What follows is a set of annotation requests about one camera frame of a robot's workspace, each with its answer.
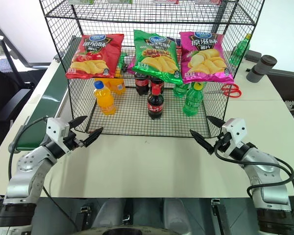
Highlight dark rounded robot body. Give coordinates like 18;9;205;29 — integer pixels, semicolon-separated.
31;197;236;235

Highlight magenta potato chips bag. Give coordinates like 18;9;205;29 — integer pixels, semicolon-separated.
180;31;235;85

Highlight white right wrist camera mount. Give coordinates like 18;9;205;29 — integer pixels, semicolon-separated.
221;117;247;145

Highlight white pink snack packet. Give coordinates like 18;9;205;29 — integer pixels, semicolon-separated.
194;0;222;5

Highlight red potato chips bag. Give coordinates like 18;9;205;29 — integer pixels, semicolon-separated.
65;33;125;80

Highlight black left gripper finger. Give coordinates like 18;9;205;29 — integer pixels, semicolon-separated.
82;126;104;148
69;116;88;129

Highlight orange soda bottle blue cap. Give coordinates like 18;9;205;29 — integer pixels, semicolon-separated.
93;80;117;116

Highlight purple snack packet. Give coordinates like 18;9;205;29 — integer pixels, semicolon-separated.
165;36;183;59

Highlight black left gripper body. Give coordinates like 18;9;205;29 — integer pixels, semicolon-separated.
62;129;86;152

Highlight black table clamp bracket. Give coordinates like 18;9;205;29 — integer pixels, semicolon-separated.
210;198;234;235

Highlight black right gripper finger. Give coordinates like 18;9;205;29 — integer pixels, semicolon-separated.
207;116;226;128
189;129;215;155

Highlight green soda bottle yellow label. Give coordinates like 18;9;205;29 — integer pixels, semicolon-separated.
182;81;207;117

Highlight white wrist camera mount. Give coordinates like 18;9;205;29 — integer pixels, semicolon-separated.
221;117;247;145
46;117;71;143

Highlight small green snack packet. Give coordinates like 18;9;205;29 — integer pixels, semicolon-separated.
116;52;128;74

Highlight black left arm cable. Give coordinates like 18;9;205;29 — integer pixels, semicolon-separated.
7;117;49;187

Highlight green potato chips bag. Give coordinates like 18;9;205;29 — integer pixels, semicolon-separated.
128;29;184;85

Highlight black wire rack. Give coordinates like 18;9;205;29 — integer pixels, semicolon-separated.
38;0;266;138

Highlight grey box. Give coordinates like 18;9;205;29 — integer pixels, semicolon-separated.
244;49;262;62

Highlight red handled scissors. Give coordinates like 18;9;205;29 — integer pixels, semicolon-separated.
220;83;243;98

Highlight green conveyor belt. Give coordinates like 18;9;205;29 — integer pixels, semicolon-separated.
15;35;77;151

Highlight red snack packet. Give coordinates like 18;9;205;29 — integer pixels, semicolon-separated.
152;0;180;5

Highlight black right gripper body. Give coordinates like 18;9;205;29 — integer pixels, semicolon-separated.
212;133;233;154

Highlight grey cylindrical flask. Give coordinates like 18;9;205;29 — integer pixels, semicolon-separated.
246;55;278;83

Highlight thin black cable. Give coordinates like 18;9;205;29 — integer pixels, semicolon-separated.
41;180;79;233

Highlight cola bottle red cap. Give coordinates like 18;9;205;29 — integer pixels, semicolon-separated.
147;84;165;120

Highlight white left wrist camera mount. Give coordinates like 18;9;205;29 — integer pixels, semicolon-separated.
46;117;71;143

